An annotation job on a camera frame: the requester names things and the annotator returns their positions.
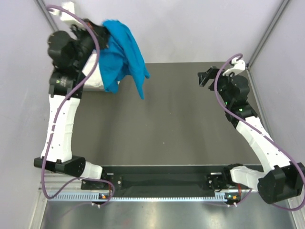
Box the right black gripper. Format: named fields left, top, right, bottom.
left=197, top=67, right=238, bottom=106

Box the blue t shirt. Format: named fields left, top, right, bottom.
left=99, top=20, right=150, bottom=99

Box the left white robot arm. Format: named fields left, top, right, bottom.
left=33, top=19, right=110, bottom=189

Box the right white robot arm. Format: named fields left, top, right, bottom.
left=197, top=66, right=303, bottom=204

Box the white t shirt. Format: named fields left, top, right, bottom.
left=81, top=52, right=105, bottom=89

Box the white plastic bin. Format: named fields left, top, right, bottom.
left=83, top=85, right=105, bottom=92

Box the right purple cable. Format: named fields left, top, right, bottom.
left=214, top=54, right=305, bottom=211

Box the purple cable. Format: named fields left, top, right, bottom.
left=214, top=54, right=305, bottom=211
left=40, top=5, right=115, bottom=208

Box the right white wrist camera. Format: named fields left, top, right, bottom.
left=222, top=57, right=246, bottom=76

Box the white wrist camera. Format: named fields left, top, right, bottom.
left=53, top=1, right=77, bottom=24
left=222, top=57, right=246, bottom=76

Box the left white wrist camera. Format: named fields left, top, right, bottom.
left=53, top=1, right=77, bottom=24

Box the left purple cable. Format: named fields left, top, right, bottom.
left=40, top=5, right=115, bottom=208

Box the grey slotted cable duct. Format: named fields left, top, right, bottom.
left=51, top=192, right=241, bottom=202

